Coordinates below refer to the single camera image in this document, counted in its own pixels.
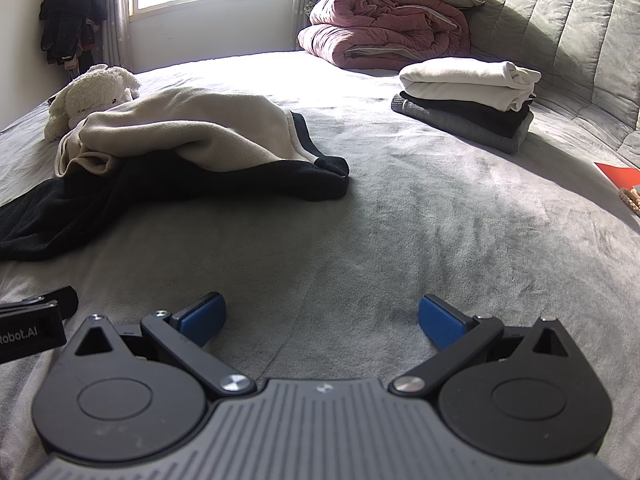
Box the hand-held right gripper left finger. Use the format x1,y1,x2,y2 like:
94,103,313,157
75,291,257,397

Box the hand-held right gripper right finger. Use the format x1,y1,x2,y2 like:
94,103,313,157
389,294,573,396

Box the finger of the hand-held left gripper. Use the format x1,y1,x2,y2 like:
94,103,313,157
0,286,79,319

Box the beige and black printed sweatshirt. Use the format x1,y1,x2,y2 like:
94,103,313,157
0,85,351,263

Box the dark hanging clothes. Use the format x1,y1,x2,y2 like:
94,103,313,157
39,0,108,68

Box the grey folded garment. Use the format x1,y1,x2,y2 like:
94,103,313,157
391,96,535,155

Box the white plush dog toy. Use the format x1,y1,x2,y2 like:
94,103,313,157
44,64,142,142

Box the black folded garment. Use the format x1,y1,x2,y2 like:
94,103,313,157
399,91,532,138

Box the red printed book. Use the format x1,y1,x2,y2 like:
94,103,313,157
594,161,640,218

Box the white folded garment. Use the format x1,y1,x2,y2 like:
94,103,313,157
399,57,542,112

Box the pink folded quilt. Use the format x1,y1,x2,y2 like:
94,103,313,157
297,0,471,70

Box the grey quilted headboard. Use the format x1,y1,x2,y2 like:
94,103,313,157
450,0,640,171

